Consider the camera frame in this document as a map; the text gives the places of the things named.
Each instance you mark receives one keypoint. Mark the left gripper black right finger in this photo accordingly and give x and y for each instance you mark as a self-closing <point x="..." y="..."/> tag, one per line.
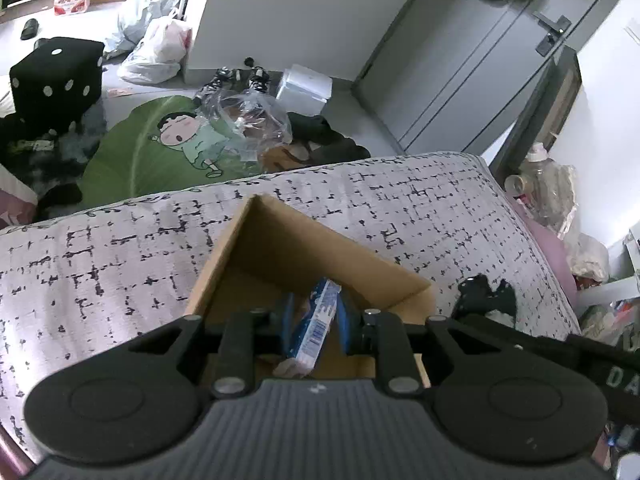
<point x="382" y="336"/>

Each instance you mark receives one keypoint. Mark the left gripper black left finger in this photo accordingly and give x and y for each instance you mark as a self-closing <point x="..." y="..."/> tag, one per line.
<point x="244" y="338"/>

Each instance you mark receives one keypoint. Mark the blue white tissue pack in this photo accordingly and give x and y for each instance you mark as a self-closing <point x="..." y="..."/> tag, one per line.
<point x="302" y="352"/>

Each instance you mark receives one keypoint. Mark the black soft object on sofa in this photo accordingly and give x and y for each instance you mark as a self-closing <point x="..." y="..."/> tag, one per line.
<point x="476" y="297"/>

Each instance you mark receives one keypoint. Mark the brown cardboard box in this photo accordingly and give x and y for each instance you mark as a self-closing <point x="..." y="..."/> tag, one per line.
<point x="270" y="249"/>

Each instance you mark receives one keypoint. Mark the white black patterned sofa cover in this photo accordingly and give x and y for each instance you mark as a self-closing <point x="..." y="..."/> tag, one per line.
<point x="399" y="232"/>

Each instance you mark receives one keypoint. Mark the pink cushion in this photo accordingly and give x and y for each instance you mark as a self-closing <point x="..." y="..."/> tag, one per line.
<point x="553" y="249"/>

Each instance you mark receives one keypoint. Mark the black clothes on floor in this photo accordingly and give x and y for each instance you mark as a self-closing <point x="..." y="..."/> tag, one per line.
<point x="316" y="143"/>

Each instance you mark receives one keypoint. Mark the paper cup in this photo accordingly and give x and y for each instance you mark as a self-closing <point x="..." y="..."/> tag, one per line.
<point x="517" y="185"/>

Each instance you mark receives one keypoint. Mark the green cartoon leaf rug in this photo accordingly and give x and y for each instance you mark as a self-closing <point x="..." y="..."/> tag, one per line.
<point x="132" y="161"/>

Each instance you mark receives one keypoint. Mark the clear plastic bag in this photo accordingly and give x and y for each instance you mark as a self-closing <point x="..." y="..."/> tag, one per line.
<point x="252" y="119"/>

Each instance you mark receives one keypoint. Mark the crumpled beige plastic bag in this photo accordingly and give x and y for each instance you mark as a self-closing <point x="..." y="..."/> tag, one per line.
<point x="586" y="256"/>

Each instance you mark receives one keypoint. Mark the clear plastic bottle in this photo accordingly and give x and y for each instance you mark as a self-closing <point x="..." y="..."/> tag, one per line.
<point x="542" y="172"/>

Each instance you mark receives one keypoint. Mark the white square box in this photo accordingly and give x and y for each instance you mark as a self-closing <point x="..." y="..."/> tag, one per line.
<point x="304" y="91"/>

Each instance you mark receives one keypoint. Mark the pink patterned pillow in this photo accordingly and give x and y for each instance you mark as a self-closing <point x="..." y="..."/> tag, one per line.
<point x="18" y="202"/>

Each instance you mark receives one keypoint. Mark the grey door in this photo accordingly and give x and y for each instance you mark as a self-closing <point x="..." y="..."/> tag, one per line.
<point x="448" y="68"/>

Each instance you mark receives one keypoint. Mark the dark framed board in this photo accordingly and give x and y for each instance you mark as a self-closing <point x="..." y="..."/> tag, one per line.
<point x="544" y="114"/>

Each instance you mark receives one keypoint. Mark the black dice ottoman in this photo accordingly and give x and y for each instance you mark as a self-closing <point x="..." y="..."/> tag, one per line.
<point x="57" y="83"/>

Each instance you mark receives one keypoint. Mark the pale blue plastic bag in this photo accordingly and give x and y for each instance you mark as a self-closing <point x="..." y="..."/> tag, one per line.
<point x="130" y="23"/>

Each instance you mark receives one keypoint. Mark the black slipper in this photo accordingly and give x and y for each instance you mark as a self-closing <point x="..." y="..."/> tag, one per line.
<point x="30" y="29"/>

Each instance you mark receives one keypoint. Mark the metal door handle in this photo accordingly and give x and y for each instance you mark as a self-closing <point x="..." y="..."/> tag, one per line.
<point x="555" y="31"/>

